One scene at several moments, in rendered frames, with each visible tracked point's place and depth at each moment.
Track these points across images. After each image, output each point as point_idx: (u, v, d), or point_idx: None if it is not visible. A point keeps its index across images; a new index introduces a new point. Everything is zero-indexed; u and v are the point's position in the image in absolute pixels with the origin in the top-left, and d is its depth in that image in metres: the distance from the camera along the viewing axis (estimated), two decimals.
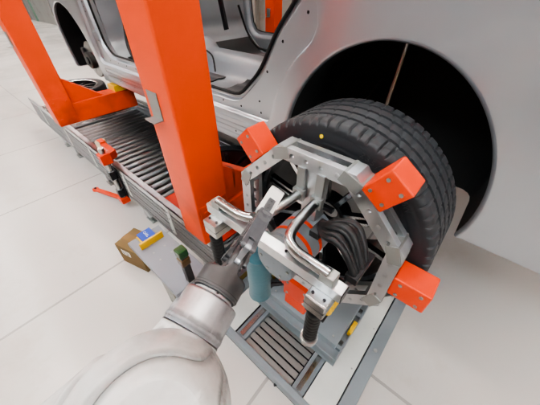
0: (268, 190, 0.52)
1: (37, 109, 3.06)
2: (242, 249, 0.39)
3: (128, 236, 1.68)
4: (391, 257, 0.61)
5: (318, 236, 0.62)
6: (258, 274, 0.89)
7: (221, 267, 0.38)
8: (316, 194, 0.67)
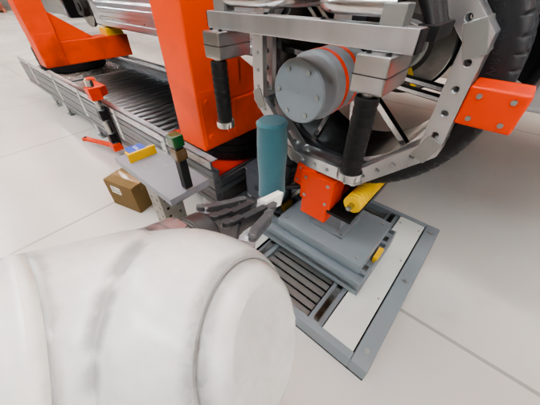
0: (277, 192, 0.52)
1: (26, 68, 2.88)
2: (246, 240, 0.38)
3: (119, 173, 1.50)
4: (472, 43, 0.43)
5: (366, 19, 0.44)
6: (272, 149, 0.70)
7: None
8: None
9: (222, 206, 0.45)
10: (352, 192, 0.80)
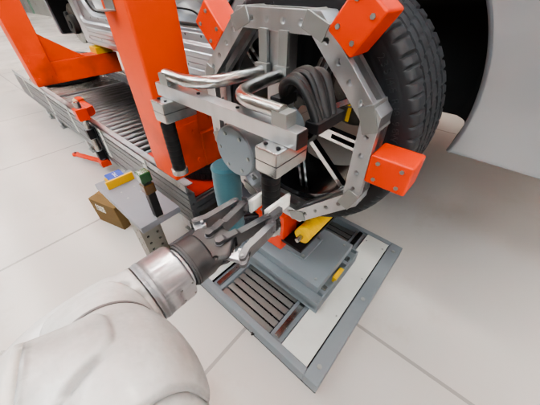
0: (284, 206, 0.52)
1: (21, 81, 2.96)
2: (196, 229, 0.46)
3: None
4: (366, 123, 0.51)
5: (280, 101, 0.52)
6: (225, 190, 0.79)
7: None
8: (280, 62, 0.57)
9: None
10: (302, 224, 0.88)
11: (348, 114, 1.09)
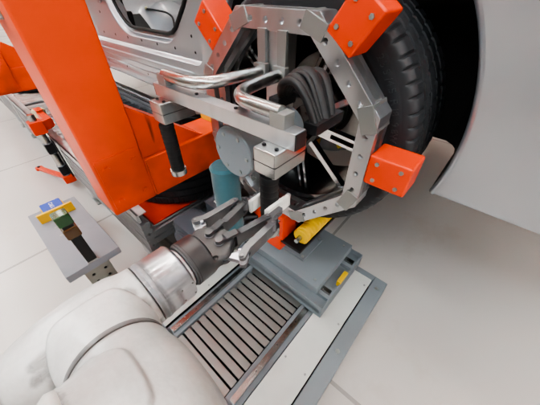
0: (284, 206, 0.52)
1: None
2: (196, 229, 0.46)
3: None
4: (365, 124, 0.51)
5: (278, 102, 0.52)
6: (224, 190, 0.79)
7: None
8: (279, 62, 0.57)
9: None
10: (301, 225, 0.88)
11: (318, 137, 0.93)
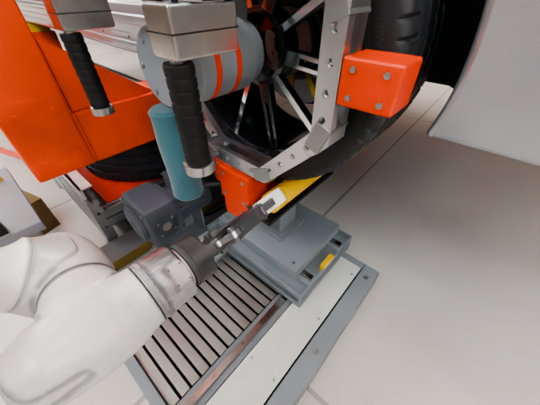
0: (281, 202, 0.52)
1: None
2: None
3: None
4: (333, 1, 0.34)
5: None
6: (168, 141, 0.62)
7: None
8: None
9: (246, 228, 0.42)
10: (271, 190, 0.71)
11: None
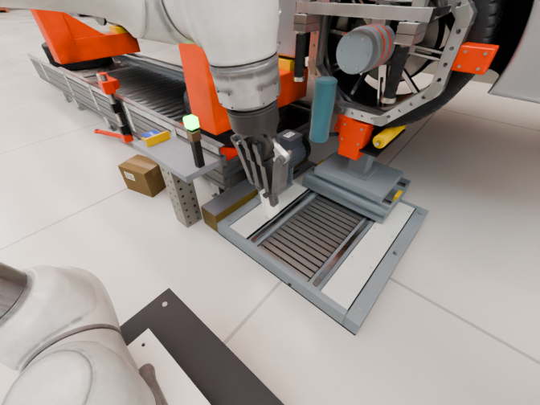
0: (267, 215, 0.52)
1: (37, 65, 2.99)
2: (236, 134, 0.44)
3: (132, 160, 1.61)
4: (460, 19, 0.74)
5: (399, 6, 0.75)
6: (325, 99, 1.02)
7: None
8: None
9: (274, 172, 0.42)
10: (378, 134, 1.11)
11: None
